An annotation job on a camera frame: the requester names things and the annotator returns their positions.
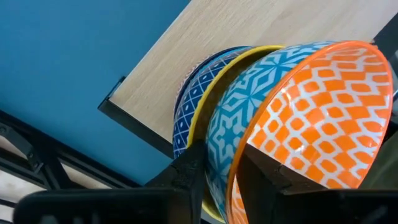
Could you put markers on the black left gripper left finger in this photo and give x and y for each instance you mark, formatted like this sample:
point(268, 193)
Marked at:
point(180, 199)

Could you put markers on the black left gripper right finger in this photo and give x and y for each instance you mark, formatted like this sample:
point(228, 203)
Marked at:
point(280, 202)

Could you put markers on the yellow patterned bowl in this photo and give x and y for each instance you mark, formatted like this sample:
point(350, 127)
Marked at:
point(189, 109)

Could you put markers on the orange diamond patterned bowl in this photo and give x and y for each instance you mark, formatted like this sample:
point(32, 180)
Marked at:
point(326, 118)

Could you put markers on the dark blue patterned bowl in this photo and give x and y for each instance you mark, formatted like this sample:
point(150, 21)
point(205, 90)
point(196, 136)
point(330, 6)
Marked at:
point(191, 74)

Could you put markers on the light wooden table board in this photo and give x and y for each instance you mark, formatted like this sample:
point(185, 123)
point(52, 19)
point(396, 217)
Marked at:
point(217, 28)

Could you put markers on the black metal table frame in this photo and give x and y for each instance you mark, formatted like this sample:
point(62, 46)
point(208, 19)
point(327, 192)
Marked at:
point(31, 149)

